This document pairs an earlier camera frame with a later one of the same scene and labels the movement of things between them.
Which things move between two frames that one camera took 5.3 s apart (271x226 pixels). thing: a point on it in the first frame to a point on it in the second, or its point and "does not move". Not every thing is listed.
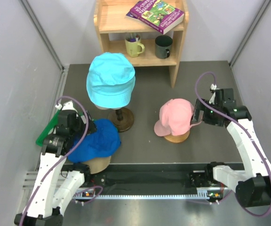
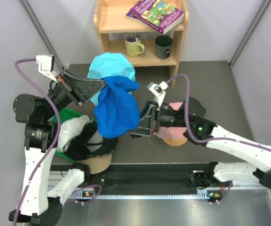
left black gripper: x=91 y=127 to x=79 y=89
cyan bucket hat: x=111 y=80 does not move
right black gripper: x=201 y=106 to x=150 y=118
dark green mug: x=163 y=44 does not move
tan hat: x=98 y=165 does not move
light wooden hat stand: x=178 y=138 to x=175 y=142
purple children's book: x=160 y=16 does not move
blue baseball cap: x=104 y=141 to x=117 y=109
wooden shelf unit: x=120 y=33 does not move
